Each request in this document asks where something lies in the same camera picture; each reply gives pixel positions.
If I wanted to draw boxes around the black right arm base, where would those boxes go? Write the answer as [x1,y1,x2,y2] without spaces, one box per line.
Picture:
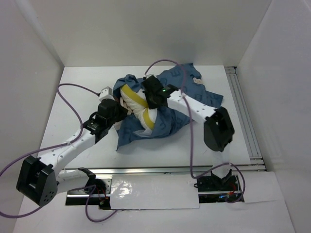
[191,167,246,203]

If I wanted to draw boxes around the white cover plate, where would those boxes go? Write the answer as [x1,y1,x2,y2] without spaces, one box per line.
[110,174,200,210]

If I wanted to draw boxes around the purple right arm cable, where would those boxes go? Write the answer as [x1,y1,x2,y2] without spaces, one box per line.
[144,59,246,203]

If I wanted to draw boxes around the blue cartoon print pillowcase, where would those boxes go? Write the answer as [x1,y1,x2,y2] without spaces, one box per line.
[113,63,223,147]

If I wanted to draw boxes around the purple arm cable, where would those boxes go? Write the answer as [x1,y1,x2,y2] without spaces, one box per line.
[0,83,120,223]
[144,59,246,203]

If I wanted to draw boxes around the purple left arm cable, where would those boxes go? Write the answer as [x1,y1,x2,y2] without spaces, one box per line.
[0,83,120,223]

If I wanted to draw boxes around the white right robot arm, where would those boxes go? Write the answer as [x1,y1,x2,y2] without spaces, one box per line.
[141,75,235,190]

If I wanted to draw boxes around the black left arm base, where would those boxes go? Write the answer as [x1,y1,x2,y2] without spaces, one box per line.
[65,175,112,210]

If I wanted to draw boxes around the white pillow yellow trim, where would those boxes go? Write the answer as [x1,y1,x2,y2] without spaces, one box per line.
[120,84,157,137]

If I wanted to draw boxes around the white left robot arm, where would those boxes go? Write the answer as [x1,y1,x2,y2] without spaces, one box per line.
[17,87,127,207]

